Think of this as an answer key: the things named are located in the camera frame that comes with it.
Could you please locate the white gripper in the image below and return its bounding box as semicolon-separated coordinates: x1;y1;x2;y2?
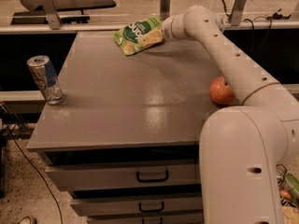
137;14;187;47

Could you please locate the green rice chip bag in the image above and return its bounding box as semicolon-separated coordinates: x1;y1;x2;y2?
112;16;163;56

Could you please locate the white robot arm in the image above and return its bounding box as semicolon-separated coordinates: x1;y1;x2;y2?
162;6;298;224

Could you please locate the red apple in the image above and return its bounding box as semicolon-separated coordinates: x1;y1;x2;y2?
209;77;235;105

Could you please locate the grey drawer cabinet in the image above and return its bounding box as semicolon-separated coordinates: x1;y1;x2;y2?
28;32;218;220

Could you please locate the silver blue energy drink can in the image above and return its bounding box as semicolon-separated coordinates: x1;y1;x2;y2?
27;55;64;105

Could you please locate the top grey drawer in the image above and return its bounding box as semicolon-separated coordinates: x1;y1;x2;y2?
46;160;200;191

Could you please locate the grey drawer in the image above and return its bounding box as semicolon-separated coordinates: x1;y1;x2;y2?
87;213;204;224
46;160;200;191
71;193;203;217

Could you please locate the middle grey drawer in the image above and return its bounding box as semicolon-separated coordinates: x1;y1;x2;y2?
71;193;203;217

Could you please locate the bottom grey drawer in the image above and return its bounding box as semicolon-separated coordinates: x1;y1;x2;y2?
87;213;204;224

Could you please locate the green bottle in basket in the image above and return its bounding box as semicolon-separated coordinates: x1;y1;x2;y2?
283;174;299;206

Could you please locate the red snack packet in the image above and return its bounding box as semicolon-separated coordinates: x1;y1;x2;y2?
278;187;292;203

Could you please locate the middle metal bracket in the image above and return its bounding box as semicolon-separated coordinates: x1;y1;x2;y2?
160;0;170;20

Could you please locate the metal bracket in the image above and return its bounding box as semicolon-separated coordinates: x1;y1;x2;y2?
229;0;247;26
160;0;170;20
40;0;61;30

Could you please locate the right metal bracket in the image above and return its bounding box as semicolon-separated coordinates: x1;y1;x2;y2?
229;0;247;26

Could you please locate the left metal bracket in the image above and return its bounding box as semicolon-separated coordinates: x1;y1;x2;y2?
40;0;61;30

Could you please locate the black cable behind rail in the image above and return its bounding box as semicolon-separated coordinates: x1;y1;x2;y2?
218;0;285;54

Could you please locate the black floor cable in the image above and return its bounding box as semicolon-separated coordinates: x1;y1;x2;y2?
0;103;64;224

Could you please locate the black wire basket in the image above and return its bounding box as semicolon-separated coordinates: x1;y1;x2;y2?
276;164;287;185

